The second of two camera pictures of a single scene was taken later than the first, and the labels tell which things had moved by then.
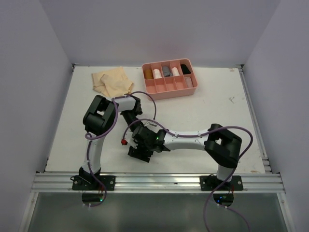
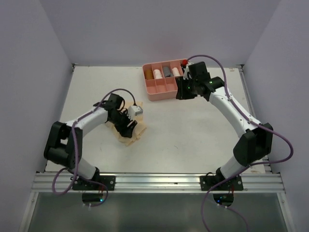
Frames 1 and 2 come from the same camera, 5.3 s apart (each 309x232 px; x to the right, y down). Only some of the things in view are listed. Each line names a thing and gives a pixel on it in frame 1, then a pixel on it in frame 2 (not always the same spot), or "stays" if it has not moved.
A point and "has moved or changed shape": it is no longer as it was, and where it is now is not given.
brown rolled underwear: [148, 74] stays
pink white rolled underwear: [175, 71] stays
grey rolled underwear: [166, 72] stays
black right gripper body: [146, 145] to [194, 83]
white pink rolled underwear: [157, 73] stays
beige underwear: [113, 82] has moved or changed shape
